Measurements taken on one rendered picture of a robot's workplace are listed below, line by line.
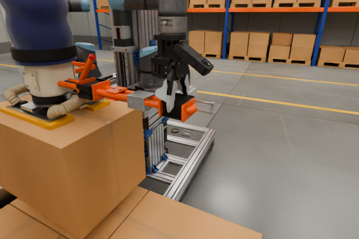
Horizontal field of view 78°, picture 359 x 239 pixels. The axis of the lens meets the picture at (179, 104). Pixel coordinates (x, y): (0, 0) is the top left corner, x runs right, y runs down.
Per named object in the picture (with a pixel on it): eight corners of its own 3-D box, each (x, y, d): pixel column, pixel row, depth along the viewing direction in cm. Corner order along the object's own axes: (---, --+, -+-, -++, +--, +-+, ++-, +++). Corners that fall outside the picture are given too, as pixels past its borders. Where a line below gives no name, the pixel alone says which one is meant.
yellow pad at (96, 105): (44, 98, 109) (42, 88, 107) (63, 92, 117) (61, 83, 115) (93, 112, 94) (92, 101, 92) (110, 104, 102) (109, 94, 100)
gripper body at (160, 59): (165, 72, 70) (164, 32, 65) (190, 76, 66) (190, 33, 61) (150, 78, 63) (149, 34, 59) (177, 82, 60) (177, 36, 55)
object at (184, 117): (158, 116, 66) (157, 100, 64) (171, 108, 72) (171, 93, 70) (183, 122, 62) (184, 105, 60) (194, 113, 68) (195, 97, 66)
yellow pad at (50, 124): (0, 112, 94) (-3, 101, 92) (25, 104, 102) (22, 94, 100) (51, 131, 79) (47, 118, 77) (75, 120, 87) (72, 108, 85)
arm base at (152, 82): (147, 80, 148) (146, 65, 144) (167, 82, 143) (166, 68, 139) (133, 86, 135) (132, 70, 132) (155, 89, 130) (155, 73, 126)
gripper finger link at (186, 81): (176, 93, 75) (170, 70, 69) (192, 96, 72) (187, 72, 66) (171, 99, 73) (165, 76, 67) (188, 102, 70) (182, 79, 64)
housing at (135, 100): (126, 108, 72) (125, 95, 71) (140, 101, 78) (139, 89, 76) (144, 112, 69) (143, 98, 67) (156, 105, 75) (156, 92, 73)
